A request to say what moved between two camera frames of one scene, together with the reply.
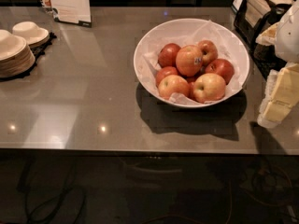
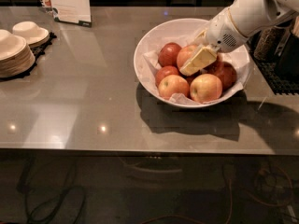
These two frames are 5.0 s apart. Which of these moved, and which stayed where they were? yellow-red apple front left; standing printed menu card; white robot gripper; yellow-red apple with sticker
Moved: white robot gripper
Stayed: yellow-red apple front left; yellow-red apple with sticker; standing printed menu card
